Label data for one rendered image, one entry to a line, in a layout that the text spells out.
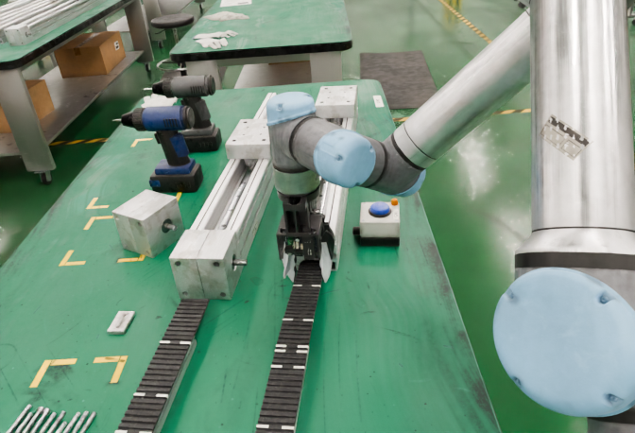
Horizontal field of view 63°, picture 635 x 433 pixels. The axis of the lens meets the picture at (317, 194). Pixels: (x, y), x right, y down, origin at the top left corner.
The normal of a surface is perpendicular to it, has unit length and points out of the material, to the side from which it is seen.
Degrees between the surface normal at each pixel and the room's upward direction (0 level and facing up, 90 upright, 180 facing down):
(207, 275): 90
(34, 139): 90
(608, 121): 51
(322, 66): 90
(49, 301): 0
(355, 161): 90
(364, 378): 0
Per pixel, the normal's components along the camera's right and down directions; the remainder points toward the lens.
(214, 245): -0.07, -0.86
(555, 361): -0.72, -0.04
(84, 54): 0.04, 0.47
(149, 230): 0.87, 0.19
